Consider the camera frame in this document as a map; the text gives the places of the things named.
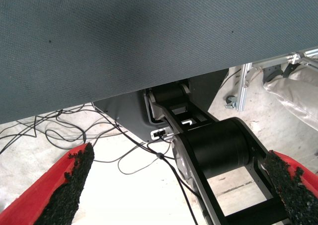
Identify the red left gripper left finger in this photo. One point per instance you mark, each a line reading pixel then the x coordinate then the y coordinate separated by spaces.
pixel 37 200

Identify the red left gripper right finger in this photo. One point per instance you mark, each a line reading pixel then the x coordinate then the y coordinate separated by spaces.
pixel 300 195

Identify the aluminium profile frame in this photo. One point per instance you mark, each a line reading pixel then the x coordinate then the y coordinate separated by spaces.
pixel 244 86

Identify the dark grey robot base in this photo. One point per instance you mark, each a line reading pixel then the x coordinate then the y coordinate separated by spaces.
pixel 129 110

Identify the dark grey table cloth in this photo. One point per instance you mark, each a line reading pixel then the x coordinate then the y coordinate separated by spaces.
pixel 124 36

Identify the small caster wheel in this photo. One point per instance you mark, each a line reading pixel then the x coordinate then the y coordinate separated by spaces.
pixel 229 101

